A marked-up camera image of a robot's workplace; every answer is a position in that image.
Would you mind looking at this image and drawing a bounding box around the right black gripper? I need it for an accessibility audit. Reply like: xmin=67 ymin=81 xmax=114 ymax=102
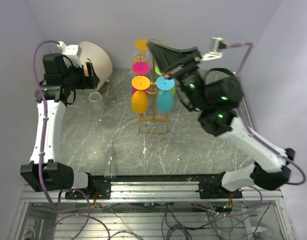
xmin=147 ymin=41 xmax=211 ymax=112

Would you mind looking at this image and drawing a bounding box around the aluminium mounting rail frame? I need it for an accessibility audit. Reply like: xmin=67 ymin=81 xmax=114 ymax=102
xmin=20 ymin=174 xmax=283 ymax=203

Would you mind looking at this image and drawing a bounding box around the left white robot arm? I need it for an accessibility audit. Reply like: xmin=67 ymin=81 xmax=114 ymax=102
xmin=20 ymin=53 xmax=100 ymax=192

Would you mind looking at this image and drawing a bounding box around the pink plastic wine glass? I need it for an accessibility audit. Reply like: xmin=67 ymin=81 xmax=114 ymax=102
xmin=131 ymin=62 xmax=151 ymax=96

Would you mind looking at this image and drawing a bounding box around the clear wine glass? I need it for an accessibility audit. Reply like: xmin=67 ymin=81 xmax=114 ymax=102
xmin=104 ymin=140 xmax=117 ymax=179
xmin=88 ymin=91 xmax=104 ymax=110
xmin=132 ymin=50 xmax=149 ymax=64

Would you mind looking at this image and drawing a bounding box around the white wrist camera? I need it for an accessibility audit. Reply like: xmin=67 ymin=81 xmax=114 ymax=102
xmin=201 ymin=36 xmax=227 ymax=61
xmin=57 ymin=41 xmax=83 ymax=68

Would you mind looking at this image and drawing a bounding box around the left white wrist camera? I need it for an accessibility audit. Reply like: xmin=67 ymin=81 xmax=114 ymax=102
xmin=57 ymin=41 xmax=83 ymax=68

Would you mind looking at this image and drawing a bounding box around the yellow wine glass front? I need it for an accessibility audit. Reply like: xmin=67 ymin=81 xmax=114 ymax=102
xmin=134 ymin=39 xmax=149 ymax=54

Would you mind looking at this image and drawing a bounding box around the white half-round box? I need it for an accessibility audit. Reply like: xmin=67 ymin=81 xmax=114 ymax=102
xmin=78 ymin=41 xmax=113 ymax=91

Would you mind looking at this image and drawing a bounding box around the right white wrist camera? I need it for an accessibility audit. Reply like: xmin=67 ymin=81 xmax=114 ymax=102
xmin=201 ymin=36 xmax=227 ymax=61

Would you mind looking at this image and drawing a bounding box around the yellow wine glass back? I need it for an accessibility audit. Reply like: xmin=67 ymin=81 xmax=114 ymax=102
xmin=131 ymin=75 xmax=151 ymax=114

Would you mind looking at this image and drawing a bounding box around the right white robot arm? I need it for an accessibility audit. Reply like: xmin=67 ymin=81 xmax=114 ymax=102
xmin=147 ymin=37 xmax=295 ymax=198

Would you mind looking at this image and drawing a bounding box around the yellow wine glass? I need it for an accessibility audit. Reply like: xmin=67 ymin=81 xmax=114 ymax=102
xmin=134 ymin=39 xmax=149 ymax=54
xmin=131 ymin=75 xmax=151 ymax=114

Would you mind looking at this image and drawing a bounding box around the gold wire glass rack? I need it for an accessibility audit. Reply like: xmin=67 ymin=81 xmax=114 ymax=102
xmin=138 ymin=54 xmax=169 ymax=135

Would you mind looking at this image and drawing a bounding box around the green plastic wine glass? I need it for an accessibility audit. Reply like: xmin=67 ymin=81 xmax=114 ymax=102
xmin=155 ymin=65 xmax=176 ymax=95

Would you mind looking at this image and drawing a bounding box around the blue plastic wine glass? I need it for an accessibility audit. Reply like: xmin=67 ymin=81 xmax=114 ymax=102
xmin=156 ymin=76 xmax=175 ymax=113

